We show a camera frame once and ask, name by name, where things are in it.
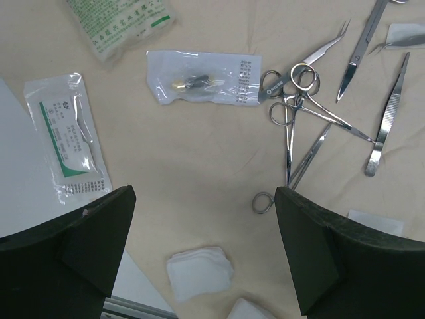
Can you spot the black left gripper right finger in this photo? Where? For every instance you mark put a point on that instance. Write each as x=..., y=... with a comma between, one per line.
x=343, y=269

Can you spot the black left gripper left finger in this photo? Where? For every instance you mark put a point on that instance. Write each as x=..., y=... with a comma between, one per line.
x=67, y=267

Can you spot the serrated steel tweezers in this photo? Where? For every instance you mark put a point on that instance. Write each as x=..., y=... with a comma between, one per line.
x=388, y=118

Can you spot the straight surgical scissors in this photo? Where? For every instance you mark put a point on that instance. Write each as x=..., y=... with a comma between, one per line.
x=362, y=45

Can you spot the white foil blade packet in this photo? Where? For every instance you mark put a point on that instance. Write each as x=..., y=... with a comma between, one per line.
x=383, y=224

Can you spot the white gauze pad left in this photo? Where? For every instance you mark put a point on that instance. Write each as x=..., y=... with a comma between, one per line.
x=244, y=309

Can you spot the white gauze pad stack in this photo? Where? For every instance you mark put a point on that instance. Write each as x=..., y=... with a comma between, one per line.
x=199, y=271

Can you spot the green suture packet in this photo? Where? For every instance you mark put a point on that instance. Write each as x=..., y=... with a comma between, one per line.
x=61, y=114

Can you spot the hemostat clamp crossing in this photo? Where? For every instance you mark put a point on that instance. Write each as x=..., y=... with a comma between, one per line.
x=289, y=102

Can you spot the beige cloth drape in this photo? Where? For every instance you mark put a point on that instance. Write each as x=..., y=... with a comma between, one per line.
x=195, y=167

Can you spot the clear packet black part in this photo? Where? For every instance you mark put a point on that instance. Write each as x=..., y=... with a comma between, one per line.
x=192, y=76

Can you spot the fine curved forceps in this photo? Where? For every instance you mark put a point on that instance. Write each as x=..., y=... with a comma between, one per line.
x=405, y=42

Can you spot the white packet under forceps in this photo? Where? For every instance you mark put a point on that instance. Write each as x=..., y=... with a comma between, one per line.
x=403, y=35

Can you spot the green printed gauze bag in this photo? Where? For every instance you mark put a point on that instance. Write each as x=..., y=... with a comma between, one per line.
x=111, y=27

